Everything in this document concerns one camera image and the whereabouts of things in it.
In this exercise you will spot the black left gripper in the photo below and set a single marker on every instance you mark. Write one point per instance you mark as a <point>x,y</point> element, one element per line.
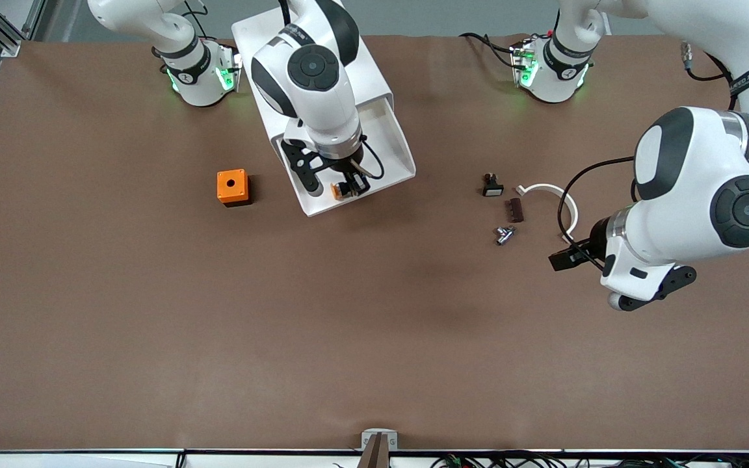
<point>597,238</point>

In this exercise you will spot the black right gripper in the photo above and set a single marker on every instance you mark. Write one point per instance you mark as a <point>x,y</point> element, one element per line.
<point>346,165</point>

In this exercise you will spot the orange push button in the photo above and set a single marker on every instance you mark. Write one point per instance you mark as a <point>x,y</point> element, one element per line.
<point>337,191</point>

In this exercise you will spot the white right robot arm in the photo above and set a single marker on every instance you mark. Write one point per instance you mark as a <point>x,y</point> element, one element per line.
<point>316,110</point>

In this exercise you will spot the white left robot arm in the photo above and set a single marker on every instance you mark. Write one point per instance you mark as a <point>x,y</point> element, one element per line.
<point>693,169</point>

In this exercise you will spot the black white push button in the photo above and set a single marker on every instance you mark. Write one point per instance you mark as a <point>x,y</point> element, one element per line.
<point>493,188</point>

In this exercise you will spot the white drawer cabinet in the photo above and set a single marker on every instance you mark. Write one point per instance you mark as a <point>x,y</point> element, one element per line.
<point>374,71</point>

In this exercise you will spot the brown terminal block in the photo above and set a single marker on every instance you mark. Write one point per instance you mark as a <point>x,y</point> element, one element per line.
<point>516,210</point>

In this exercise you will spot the orange box with hole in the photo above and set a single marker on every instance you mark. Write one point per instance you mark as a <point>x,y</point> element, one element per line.
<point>231,185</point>

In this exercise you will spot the brown wedge stick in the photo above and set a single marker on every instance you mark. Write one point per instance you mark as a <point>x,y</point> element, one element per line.
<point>374,455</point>

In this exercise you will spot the white curved bracket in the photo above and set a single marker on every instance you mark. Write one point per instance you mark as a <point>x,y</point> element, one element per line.
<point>543,188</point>

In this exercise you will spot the silver key switch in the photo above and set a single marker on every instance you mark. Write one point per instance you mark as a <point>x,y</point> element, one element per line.
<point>503,237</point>

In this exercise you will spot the grey metal bracket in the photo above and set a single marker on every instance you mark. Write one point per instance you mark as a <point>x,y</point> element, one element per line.
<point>391,442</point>

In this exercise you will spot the aluminium frame profile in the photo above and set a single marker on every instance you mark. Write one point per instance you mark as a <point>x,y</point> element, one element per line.
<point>10,44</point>

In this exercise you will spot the white table edge rail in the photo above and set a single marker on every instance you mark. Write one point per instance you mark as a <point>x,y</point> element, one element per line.
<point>88,460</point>

